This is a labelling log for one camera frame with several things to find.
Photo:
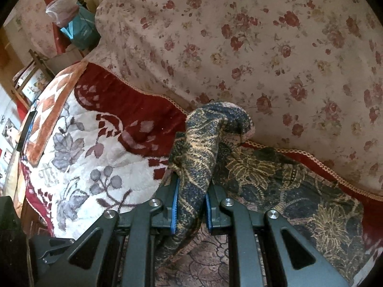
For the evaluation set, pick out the floral pillow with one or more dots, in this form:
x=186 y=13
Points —
x=36 y=27

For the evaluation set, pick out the black flat object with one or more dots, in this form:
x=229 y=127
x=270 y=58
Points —
x=26 y=128

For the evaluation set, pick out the dark cloth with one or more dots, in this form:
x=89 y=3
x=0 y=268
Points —
x=12 y=239

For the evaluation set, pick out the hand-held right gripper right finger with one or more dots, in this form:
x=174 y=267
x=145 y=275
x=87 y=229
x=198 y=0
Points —
x=209 y=212

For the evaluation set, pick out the rose print bed sheet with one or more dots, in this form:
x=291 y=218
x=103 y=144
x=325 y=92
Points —
x=239 y=65

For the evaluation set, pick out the wooden frame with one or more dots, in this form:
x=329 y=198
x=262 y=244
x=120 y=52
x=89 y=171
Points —
x=37 y=59

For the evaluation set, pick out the teal bag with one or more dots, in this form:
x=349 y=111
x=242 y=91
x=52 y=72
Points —
x=82 y=27

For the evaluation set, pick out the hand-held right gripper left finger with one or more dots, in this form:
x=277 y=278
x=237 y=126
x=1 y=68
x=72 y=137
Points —
x=175 y=212

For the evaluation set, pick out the floral fleece blanket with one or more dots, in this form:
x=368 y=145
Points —
x=89 y=155

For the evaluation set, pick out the white plastic bag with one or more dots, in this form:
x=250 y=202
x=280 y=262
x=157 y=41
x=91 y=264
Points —
x=64 y=6

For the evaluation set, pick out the dark paisley patterned garment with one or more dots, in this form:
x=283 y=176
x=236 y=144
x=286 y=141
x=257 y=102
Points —
x=197 y=143

